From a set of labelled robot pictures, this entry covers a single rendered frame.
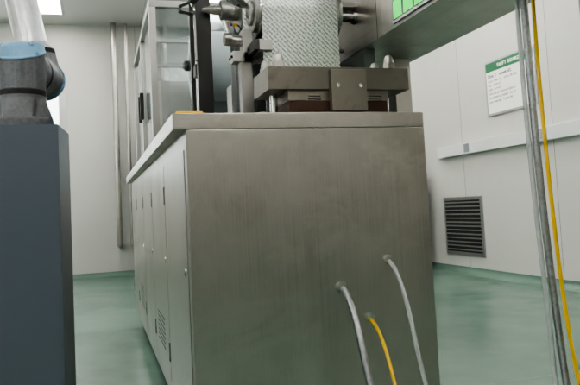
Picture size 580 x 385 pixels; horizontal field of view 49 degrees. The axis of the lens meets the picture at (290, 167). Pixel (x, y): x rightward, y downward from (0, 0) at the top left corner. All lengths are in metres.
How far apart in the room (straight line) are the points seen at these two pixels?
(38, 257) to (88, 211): 5.66
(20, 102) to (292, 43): 0.76
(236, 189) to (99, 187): 5.83
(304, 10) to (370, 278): 0.81
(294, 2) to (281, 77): 0.35
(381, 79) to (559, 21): 3.27
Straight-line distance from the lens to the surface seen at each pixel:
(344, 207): 1.62
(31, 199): 1.67
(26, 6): 1.97
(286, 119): 1.58
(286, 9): 1.93
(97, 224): 7.32
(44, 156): 1.67
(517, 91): 5.23
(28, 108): 1.73
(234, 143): 1.54
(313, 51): 1.92
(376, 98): 1.76
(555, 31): 4.96
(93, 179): 7.33
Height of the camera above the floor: 0.66
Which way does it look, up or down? 4 degrees up
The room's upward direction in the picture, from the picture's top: 3 degrees counter-clockwise
